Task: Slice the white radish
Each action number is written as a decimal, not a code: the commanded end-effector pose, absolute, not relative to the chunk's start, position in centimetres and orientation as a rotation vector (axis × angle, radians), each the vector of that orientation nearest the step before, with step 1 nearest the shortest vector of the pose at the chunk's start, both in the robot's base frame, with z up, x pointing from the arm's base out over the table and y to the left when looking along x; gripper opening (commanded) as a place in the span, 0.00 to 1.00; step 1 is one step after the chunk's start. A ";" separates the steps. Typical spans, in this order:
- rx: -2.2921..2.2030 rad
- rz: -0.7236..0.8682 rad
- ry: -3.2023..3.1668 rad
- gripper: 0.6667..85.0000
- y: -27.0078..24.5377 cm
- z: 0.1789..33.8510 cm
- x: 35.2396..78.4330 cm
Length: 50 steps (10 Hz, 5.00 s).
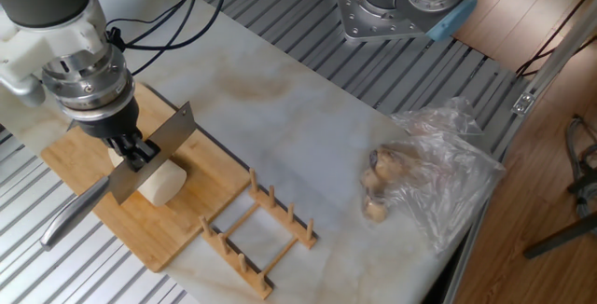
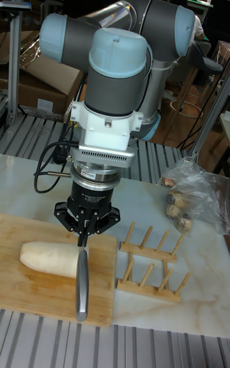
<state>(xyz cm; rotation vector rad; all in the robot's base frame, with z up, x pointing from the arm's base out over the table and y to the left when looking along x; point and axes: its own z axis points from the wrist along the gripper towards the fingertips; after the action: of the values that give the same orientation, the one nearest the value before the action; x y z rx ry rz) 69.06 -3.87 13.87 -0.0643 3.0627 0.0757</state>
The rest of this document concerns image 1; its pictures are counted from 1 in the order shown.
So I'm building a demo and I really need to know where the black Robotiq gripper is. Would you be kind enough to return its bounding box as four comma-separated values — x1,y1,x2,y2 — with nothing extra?
73,96,163,173

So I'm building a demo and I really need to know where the steel cleaver knife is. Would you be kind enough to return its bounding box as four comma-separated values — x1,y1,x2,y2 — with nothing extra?
39,101,198,253

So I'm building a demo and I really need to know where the white radish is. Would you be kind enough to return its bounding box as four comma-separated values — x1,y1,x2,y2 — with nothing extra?
107,147,187,207

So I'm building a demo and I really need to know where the wooden cutting board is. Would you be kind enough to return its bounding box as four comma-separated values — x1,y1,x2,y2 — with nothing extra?
40,82,252,273

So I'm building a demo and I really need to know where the wooden peg rack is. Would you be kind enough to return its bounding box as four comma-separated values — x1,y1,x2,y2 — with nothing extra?
198,166,318,300

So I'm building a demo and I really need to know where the white marble slab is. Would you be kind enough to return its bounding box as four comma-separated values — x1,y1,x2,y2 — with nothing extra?
0,0,495,304

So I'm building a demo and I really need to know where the clear plastic bag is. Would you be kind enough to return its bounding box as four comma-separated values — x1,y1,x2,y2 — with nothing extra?
361,96,507,254

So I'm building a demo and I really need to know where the black stand leg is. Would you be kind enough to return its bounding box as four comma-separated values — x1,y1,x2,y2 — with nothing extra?
521,210,597,261

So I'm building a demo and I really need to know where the silver wrist coupling ring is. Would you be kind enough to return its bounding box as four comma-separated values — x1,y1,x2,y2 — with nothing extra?
40,45,136,122

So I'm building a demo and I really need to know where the black cable with clip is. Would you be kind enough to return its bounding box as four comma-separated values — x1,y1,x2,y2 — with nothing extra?
104,0,206,53

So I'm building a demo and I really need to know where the white plastic wrist mount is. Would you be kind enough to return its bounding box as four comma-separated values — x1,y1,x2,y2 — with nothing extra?
0,0,111,84

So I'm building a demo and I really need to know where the black cable with metal plug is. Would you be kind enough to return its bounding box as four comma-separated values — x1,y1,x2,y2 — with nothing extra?
123,0,234,76

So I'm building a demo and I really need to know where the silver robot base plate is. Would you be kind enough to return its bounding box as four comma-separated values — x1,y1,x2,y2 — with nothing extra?
333,0,437,43

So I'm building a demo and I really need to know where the silver corner bracket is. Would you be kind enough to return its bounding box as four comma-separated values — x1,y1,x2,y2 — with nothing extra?
511,91,535,117

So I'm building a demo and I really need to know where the aluminium frame rail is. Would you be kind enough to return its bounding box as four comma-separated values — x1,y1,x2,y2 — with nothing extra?
440,0,597,304

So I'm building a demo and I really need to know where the black floor cable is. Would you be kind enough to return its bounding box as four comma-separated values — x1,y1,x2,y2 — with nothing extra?
515,0,597,79

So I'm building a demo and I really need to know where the grey cable bundle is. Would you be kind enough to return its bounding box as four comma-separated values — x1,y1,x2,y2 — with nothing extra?
563,115,597,219

